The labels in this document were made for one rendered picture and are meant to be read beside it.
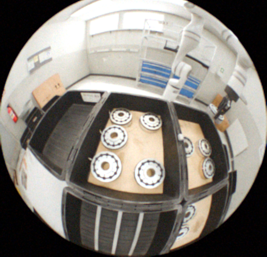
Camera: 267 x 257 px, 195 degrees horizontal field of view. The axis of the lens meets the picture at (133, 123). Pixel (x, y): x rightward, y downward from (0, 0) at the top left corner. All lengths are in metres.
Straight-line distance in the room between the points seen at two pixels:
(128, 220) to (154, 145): 0.31
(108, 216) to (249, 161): 3.06
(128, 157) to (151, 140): 0.12
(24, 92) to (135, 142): 2.97
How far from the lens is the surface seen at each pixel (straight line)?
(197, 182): 0.43
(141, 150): 0.31
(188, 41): 0.48
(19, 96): 2.98
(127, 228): 0.36
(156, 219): 0.36
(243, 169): 3.10
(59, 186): 0.58
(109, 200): 0.20
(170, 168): 0.28
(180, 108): 0.44
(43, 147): 0.52
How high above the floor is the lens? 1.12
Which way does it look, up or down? 52 degrees down
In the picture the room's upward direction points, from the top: 9 degrees clockwise
